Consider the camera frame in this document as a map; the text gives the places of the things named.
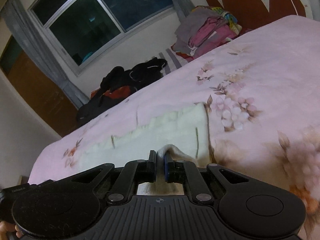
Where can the window with white frame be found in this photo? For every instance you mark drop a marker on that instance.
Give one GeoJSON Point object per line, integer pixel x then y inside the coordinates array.
{"type": "Point", "coordinates": [82, 29]}

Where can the red white headboard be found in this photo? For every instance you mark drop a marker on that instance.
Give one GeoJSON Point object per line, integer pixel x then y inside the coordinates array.
{"type": "Point", "coordinates": [253, 14]}

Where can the grey left curtain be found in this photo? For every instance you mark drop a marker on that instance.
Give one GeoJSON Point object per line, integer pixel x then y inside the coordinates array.
{"type": "Point", "coordinates": [30, 40]}

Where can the pile of black clothes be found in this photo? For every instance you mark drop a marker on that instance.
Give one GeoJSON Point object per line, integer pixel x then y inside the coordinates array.
{"type": "Point", "coordinates": [118, 85]}

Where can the pink floral bedspread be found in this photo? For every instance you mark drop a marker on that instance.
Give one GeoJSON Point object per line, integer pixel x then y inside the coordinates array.
{"type": "Point", "coordinates": [261, 94]}

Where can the person's left hand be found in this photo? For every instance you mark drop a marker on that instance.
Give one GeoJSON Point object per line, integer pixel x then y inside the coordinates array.
{"type": "Point", "coordinates": [6, 227]}

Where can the white knitted cloth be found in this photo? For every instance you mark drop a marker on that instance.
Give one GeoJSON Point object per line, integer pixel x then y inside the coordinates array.
{"type": "Point", "coordinates": [183, 134]}

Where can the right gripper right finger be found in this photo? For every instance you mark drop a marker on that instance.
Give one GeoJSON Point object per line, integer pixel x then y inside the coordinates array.
{"type": "Point", "coordinates": [169, 169]}

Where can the striped bed sheet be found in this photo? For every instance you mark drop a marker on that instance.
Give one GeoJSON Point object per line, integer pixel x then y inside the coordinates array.
{"type": "Point", "coordinates": [174, 61]}

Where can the stack of folded clothes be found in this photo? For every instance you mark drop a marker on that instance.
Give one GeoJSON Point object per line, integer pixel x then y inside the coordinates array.
{"type": "Point", "coordinates": [203, 30]}

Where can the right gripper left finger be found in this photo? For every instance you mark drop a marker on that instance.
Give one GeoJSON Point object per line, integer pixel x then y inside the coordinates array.
{"type": "Point", "coordinates": [152, 167]}

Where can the brown wooden door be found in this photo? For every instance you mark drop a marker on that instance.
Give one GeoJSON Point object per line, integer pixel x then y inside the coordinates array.
{"type": "Point", "coordinates": [38, 91]}

